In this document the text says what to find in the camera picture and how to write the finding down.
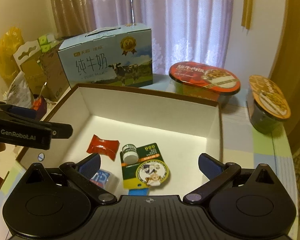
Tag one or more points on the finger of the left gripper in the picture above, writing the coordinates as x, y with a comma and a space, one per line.
58, 130

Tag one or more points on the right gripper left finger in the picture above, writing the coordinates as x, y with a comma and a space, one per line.
81, 173

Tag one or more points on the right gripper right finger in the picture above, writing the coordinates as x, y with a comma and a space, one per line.
220, 175

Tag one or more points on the brown cardboard sorting box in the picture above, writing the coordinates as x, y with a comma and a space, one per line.
183, 127

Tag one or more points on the blue tissue packet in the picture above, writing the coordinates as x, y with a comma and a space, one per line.
106, 180

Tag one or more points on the white crumpled plastic bag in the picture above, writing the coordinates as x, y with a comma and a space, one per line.
19, 93

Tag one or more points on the dark red small tray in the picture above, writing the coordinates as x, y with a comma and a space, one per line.
40, 106

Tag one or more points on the red snack packet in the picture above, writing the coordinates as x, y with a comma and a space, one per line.
104, 147

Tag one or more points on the checkered tablecloth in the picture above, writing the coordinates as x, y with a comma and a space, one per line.
40, 202

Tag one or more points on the small white green jar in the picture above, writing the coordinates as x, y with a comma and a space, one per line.
129, 154

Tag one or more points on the brown cardboard carton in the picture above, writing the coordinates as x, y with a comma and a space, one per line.
43, 71

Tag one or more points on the green card with badge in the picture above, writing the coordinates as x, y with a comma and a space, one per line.
149, 171

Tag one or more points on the orange lid noodle bowl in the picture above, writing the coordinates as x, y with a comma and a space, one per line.
267, 105

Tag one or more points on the yellow plastic bag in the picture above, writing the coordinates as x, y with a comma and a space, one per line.
9, 44

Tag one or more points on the green tissue packs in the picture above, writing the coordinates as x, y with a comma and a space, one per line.
47, 42

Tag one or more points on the blue milk carton box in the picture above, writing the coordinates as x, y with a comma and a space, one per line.
119, 56

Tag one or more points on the red lid noodle bowl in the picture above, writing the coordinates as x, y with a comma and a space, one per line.
204, 81

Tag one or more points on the brown side curtain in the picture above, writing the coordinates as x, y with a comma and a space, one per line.
286, 70

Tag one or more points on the purple window curtain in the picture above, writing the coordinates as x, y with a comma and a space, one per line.
182, 30

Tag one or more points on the wooden wall hook strip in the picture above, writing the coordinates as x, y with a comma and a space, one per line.
247, 14

